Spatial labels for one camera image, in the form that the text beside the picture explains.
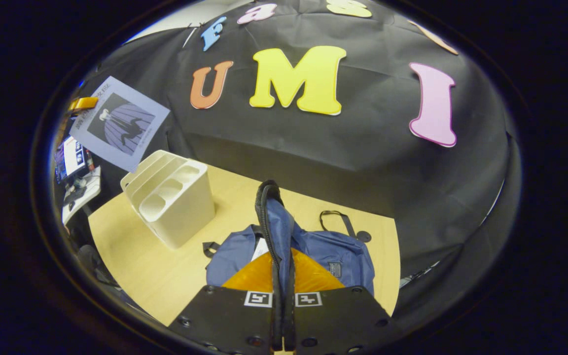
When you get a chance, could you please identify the white plastic bookshelf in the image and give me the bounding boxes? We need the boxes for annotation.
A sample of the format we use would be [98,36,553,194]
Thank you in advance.
[120,149,215,249]

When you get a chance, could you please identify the white side table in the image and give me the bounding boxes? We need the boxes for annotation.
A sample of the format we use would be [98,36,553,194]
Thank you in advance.
[61,167,102,226]

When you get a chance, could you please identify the grey-blue cover book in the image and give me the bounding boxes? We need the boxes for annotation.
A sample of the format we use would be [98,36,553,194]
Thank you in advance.
[70,75,171,173]

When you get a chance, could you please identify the blue schoolbag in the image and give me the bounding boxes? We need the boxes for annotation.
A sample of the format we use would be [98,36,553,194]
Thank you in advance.
[203,180,376,351]

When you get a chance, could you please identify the black backdrop cloth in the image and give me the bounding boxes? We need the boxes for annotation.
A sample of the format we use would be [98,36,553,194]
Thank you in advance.
[74,0,521,316]

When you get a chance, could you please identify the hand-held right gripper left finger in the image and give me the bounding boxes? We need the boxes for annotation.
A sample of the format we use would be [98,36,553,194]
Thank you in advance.
[168,251,275,355]

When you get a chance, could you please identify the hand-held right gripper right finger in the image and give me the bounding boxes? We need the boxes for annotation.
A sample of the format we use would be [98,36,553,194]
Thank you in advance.
[293,248,403,355]

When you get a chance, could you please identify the lit display screen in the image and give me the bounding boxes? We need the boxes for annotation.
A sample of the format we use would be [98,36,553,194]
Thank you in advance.
[55,136,95,184]

